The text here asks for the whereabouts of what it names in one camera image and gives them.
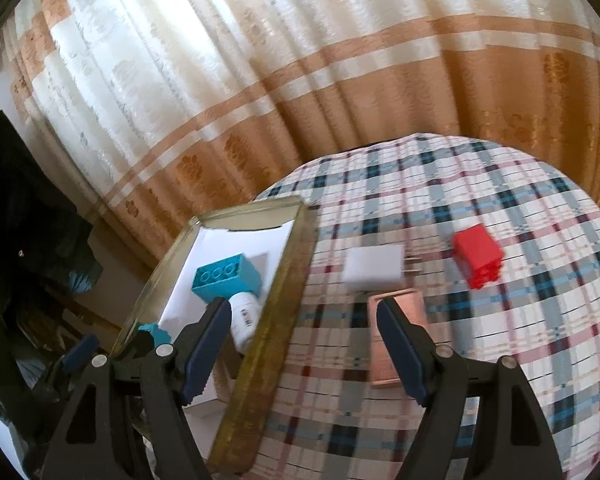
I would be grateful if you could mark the small teal box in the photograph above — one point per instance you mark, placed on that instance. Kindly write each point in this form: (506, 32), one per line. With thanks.
(155, 332)

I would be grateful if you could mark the teal toy brick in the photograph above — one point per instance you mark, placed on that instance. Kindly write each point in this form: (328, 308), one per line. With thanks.
(225, 277)

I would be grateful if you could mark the white plastic bottle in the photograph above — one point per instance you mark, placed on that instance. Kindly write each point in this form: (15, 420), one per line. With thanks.
(245, 317)

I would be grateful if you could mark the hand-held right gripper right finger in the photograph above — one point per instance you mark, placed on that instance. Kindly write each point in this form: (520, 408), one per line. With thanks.
(402, 347)

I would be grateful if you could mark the plaid tablecloth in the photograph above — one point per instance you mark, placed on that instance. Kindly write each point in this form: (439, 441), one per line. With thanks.
(480, 360)

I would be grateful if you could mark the gold metal tin tray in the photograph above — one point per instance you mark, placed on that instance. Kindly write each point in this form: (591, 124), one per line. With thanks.
(265, 360)

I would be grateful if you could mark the red toy block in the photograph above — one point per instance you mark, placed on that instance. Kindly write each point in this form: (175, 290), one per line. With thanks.
(475, 252)

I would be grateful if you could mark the white charger plug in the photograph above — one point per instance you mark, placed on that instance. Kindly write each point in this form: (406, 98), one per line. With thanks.
(372, 267)

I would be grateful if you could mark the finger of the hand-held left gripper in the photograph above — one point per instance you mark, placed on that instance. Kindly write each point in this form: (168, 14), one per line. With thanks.
(81, 354)
(136, 347)

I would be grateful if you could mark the cream and orange curtain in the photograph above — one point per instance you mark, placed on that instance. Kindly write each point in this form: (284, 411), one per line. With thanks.
(280, 85)

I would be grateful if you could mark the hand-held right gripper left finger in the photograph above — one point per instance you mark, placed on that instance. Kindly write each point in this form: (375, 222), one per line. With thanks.
(207, 347)

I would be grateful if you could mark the wooden block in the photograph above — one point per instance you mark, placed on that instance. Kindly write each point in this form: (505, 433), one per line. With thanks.
(380, 355)

